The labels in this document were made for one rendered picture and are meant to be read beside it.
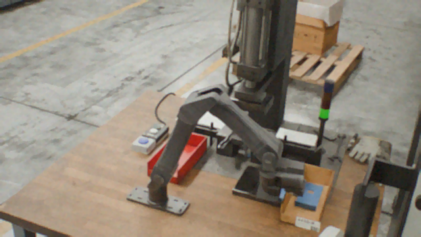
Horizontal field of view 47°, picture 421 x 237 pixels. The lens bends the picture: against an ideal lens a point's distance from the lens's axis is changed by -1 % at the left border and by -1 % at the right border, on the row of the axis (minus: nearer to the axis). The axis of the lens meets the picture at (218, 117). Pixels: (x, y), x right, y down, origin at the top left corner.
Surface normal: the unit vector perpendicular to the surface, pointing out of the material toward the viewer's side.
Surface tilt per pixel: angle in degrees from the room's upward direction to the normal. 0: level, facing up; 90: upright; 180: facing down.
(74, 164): 0
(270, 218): 0
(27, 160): 0
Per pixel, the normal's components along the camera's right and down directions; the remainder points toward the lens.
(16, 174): 0.04, -0.88
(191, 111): -0.26, 0.45
